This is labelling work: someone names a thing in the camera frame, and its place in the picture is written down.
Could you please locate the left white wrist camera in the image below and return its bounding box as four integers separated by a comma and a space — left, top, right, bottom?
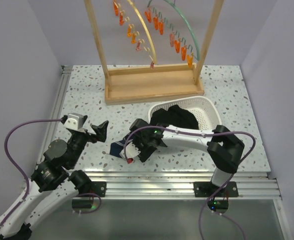
61, 113, 84, 132

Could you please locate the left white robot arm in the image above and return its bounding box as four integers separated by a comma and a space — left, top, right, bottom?
0, 113, 109, 240

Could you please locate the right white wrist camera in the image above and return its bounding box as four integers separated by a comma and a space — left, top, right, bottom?
120, 143, 140, 164

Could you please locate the white perforated plastic basket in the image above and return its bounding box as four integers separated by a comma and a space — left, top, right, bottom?
148, 96, 222, 131

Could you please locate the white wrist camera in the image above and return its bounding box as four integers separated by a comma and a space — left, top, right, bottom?
61, 113, 84, 132
120, 143, 140, 164

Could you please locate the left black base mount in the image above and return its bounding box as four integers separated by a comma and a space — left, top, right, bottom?
71, 181, 107, 215

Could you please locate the aluminium rail frame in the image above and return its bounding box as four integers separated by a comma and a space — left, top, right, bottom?
5, 65, 294, 240

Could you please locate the green clip hanger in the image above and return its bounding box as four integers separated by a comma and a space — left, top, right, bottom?
144, 0, 201, 65

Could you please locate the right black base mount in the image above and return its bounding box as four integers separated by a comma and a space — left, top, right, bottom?
193, 181, 238, 214

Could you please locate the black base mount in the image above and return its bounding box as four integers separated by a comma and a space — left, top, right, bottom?
71, 181, 107, 215
193, 181, 238, 214

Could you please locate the black underwear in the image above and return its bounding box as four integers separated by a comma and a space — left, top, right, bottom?
167, 104, 199, 130

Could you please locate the black sock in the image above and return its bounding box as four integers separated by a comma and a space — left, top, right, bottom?
150, 108, 179, 126

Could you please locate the navy blue underwear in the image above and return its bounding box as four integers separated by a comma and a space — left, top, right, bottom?
109, 139, 132, 159

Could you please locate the yellow clip hanger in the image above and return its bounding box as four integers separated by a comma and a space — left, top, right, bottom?
112, 0, 157, 69

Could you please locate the wooden drying rack frame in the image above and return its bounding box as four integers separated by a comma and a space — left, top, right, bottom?
84, 0, 224, 105

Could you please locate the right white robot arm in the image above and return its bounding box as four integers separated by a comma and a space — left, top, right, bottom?
122, 119, 245, 196

